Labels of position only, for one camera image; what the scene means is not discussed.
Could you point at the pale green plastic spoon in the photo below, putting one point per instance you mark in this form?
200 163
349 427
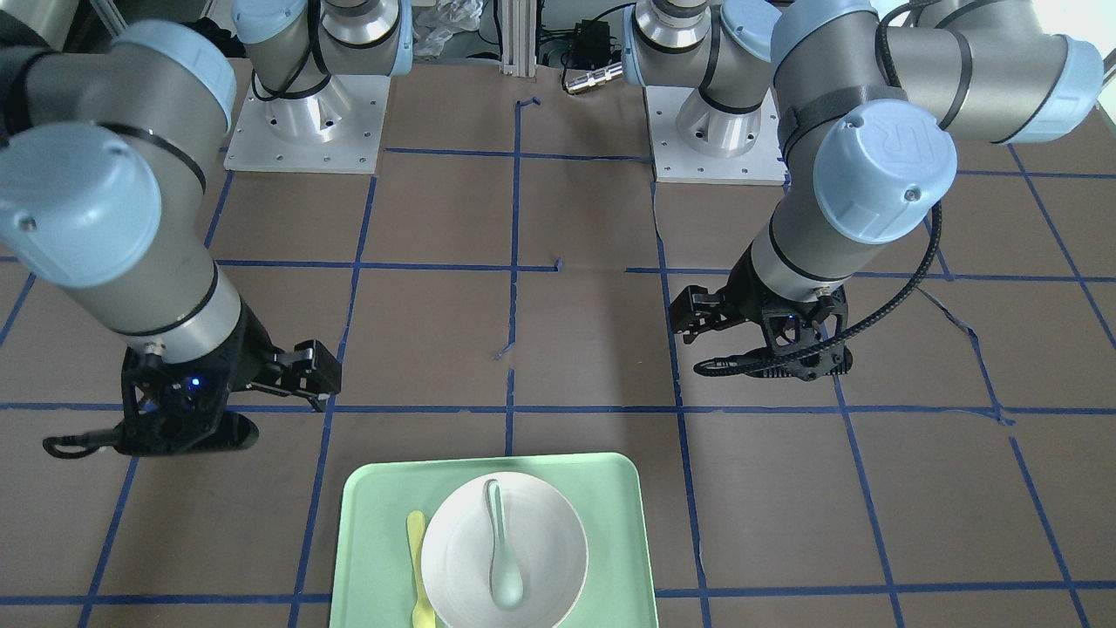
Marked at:
506 583

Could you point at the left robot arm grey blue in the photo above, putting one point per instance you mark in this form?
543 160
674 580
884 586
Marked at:
869 109

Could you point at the crumpled clear plastic bag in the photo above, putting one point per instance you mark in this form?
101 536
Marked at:
436 24

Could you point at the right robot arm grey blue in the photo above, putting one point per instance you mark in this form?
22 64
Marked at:
102 176

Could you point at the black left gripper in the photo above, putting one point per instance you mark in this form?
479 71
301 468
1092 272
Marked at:
744 294

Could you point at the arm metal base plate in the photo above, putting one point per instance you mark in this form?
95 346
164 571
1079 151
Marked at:
336 131
694 143

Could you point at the aluminium frame post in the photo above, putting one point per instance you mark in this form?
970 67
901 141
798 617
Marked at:
518 37

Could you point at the black power adapter box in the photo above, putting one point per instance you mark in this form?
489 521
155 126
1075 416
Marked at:
592 43

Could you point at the yellow plastic fork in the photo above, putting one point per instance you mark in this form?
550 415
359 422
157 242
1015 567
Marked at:
423 614

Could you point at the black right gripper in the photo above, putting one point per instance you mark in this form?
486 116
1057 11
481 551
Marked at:
247 350

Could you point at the silver metal cylinder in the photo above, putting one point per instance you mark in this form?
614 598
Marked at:
592 79

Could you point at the mint green tray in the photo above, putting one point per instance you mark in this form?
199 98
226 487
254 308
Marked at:
373 579

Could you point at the white round plate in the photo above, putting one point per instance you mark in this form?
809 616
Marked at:
550 542

